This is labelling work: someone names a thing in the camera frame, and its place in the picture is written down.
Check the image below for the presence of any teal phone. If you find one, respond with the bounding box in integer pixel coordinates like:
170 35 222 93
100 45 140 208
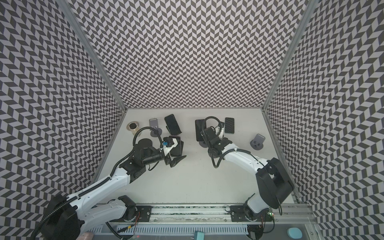
225 118 235 134
164 114 181 131

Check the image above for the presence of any grey round stand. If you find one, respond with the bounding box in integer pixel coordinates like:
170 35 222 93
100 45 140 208
250 134 266 151
149 118 163 138
199 141 209 148

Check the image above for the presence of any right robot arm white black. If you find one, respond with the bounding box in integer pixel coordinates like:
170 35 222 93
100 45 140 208
201 128 295 221

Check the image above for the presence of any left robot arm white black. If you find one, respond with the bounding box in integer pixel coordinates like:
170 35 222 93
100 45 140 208
31 136 185 240

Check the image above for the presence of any purple edged phone black stand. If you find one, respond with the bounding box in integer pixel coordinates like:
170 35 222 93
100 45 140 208
170 136 183 157

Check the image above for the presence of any phone on rear grey stand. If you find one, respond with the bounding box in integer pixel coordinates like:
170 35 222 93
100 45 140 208
195 119 207 142

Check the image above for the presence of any teal phone on black stand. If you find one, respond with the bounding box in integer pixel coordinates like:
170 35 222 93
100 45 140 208
164 114 181 131

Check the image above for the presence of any spice jar with black lid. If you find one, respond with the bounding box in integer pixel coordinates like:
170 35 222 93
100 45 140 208
126 121 140 135

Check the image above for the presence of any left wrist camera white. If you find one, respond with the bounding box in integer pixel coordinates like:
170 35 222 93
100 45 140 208
163 137 178 150

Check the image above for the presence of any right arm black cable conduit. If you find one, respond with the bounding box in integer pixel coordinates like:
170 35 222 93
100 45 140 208
202 116 259 169

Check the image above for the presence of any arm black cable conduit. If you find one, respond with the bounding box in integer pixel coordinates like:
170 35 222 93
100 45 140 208
202 116 259 169
29 126 164 240

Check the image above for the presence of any metal base rail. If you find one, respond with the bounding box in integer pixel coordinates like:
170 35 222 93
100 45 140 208
89 203 316 236

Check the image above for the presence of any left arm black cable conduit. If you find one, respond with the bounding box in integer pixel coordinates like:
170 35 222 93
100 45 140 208
29 126 164 240

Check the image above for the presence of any silver aluminium corner post right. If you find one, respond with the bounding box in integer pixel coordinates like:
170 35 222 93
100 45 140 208
262 0 319 112

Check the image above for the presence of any silver aluminium corner post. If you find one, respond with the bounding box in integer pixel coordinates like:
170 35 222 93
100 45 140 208
56 0 127 111
262 0 319 112

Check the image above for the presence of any silver aluminium corner post left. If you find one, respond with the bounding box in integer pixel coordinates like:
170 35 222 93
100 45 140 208
56 0 127 111

